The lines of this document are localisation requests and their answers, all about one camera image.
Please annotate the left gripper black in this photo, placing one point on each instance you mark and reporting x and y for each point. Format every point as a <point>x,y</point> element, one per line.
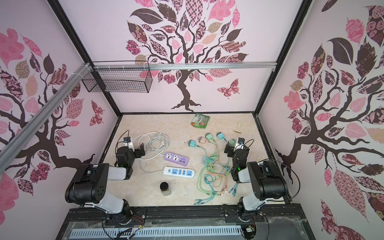
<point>137,152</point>

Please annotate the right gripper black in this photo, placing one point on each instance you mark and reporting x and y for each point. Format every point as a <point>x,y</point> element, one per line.
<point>231,149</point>

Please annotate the light green charger plug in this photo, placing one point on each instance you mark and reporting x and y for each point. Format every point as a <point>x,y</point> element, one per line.
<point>209,137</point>

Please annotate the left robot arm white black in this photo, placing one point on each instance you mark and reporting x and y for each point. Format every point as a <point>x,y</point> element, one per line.
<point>89,184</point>

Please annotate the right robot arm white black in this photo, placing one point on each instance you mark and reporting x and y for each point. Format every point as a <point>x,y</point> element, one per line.
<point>268,184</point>

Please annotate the small green charger plug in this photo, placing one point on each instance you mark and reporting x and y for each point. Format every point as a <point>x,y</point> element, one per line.
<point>232,142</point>

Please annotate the teal green charger plug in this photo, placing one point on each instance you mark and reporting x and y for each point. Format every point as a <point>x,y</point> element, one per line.
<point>221,136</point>

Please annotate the small wooden brush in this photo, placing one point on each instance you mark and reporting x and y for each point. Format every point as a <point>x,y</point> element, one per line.
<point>238,129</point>

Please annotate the white blue power strip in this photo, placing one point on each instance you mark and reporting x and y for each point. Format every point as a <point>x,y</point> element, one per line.
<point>179,172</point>

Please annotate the green snack packet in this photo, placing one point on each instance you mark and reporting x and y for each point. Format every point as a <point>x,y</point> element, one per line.
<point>200,121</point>

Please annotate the purple power strip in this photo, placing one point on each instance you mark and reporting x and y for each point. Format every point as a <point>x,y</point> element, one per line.
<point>176,159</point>

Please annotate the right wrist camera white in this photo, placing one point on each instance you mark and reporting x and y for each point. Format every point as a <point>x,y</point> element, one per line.
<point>240,144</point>

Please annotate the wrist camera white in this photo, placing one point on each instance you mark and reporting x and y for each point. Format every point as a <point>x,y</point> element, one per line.
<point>128,141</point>
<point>240,144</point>

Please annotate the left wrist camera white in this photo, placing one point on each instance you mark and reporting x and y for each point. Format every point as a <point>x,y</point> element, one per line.
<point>128,141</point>

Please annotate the black wire mesh basket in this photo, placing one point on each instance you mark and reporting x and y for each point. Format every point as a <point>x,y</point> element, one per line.
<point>119,77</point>

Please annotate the white slotted cable duct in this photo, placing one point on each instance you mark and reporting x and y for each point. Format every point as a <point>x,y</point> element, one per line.
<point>154,232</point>

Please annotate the aluminium rail bar left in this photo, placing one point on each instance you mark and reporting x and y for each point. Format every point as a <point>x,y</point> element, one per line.
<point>11,150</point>

